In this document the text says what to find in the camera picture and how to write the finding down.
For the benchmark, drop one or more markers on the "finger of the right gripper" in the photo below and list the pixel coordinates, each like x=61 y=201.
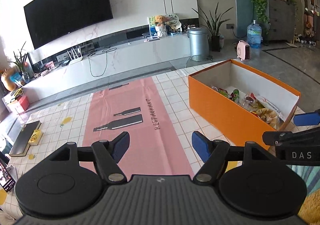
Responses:
x=307 y=119

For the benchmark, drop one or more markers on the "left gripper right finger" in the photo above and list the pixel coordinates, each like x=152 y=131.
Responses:
x=213 y=154

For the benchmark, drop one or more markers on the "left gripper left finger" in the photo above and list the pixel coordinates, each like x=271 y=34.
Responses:
x=107 y=155

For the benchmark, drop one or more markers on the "pale green chips bag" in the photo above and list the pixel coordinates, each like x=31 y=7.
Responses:
x=272 y=115

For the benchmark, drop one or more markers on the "white green stick-snack bag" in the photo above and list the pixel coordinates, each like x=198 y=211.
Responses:
x=238 y=96

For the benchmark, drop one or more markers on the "red yellow chips bag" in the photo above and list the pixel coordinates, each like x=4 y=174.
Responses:
x=254 y=106

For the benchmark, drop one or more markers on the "red silver snack bag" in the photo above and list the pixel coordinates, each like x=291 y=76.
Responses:
x=221 y=91

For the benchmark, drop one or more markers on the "pink restaurant table mat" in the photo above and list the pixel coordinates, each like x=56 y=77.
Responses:
x=137 y=108

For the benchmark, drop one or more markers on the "orange cardboard box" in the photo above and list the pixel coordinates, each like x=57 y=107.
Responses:
x=230 y=118

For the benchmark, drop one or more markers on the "small yellow packet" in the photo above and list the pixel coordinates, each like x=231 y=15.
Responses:
x=35 y=137

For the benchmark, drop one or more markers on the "black notebook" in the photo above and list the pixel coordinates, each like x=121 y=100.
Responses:
x=21 y=145

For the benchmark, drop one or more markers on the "red box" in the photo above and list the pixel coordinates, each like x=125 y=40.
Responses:
x=21 y=104

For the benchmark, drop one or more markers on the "pink space heater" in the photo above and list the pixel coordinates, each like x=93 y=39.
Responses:
x=243 y=50

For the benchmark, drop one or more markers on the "blue water jug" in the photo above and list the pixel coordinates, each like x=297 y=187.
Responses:
x=254 y=35

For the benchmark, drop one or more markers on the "white wifi router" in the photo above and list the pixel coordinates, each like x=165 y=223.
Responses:
x=75 y=54

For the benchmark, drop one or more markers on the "white TV console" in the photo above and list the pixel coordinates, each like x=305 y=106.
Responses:
x=124 y=58

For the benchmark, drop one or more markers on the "grey drawer cabinet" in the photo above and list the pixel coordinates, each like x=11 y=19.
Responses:
x=281 y=25

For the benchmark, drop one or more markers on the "silver trash can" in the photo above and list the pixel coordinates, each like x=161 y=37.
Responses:
x=199 y=45

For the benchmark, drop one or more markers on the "potted long-leaf plant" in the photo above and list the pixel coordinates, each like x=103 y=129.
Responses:
x=213 y=22

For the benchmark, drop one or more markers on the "teddy bear bouquet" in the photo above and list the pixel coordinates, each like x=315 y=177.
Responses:
x=164 y=25

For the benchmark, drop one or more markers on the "black television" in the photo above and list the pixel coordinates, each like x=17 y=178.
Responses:
x=48 y=20

